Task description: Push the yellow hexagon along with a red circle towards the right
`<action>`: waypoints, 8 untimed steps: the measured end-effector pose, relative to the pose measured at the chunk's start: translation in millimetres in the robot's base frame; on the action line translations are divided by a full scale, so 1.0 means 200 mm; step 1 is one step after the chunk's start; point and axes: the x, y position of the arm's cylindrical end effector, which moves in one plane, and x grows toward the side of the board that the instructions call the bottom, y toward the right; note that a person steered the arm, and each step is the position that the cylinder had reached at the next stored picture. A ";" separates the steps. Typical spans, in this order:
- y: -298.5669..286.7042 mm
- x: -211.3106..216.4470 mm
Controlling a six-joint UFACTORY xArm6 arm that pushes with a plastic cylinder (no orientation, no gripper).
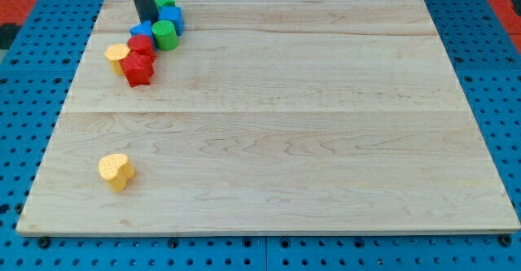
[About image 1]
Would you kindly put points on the yellow hexagon block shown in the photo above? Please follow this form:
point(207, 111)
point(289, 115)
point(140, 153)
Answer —
point(114, 54)

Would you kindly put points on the light wooden board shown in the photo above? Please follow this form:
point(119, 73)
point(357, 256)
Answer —
point(273, 117)

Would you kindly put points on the green cylinder block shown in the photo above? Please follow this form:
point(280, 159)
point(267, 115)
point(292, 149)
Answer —
point(165, 35)

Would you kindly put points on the red star block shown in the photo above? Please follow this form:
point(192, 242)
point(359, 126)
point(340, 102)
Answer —
point(138, 69)

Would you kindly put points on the blue cube block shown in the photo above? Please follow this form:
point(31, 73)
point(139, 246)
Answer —
point(174, 15)

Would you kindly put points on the red cylinder block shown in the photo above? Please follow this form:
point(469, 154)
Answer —
point(143, 45)

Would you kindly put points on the yellow heart block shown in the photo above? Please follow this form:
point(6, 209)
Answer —
point(116, 170)

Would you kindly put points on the blue triangle block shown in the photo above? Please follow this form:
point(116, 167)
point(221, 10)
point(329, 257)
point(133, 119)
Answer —
point(143, 28)

